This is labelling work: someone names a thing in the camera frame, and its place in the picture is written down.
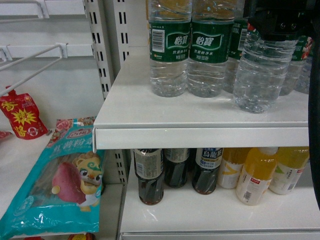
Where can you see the water bottle right edge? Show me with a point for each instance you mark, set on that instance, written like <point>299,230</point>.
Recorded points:
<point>301,52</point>

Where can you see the white metal shelf board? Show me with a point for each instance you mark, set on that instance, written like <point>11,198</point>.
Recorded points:
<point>133,117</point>

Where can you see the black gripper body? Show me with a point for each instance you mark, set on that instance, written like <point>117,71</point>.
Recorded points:
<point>279,20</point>

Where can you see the red snack pouch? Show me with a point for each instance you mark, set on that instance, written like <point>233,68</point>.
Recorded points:
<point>23,115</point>

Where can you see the white slotted shelf upright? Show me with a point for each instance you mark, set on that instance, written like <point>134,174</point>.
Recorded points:
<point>101,49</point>

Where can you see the yellow drink bottle right edge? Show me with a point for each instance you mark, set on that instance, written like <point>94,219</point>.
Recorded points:
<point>291,162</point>

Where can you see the dark oolong tea bottle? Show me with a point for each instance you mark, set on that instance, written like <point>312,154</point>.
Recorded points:
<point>176,166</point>
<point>149,169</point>
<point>206,169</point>

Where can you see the water bottle green label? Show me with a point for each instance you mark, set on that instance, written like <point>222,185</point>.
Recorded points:
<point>236,47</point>
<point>211,27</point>
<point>169,43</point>

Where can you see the clear water bottle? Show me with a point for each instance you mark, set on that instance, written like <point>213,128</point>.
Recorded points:
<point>261,72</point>

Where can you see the yellow drink bottle front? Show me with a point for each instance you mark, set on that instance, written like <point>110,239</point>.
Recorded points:
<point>256,174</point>

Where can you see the teal sweet potato noodle bag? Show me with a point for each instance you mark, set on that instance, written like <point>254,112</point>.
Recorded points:
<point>62,192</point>

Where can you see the dark oolong tea bottle middle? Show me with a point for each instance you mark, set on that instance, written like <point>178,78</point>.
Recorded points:
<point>176,166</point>

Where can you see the dark oolong tea bottle left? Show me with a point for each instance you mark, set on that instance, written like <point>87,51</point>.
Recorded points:
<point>149,169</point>

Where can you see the yellow drink bottle green arrow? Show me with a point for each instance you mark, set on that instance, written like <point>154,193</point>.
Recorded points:
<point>233,160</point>

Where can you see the dark oolong tea bottle right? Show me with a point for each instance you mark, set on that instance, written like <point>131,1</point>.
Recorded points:
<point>206,169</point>

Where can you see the white wire hook rack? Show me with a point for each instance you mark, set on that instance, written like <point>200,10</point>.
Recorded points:
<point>36,63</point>

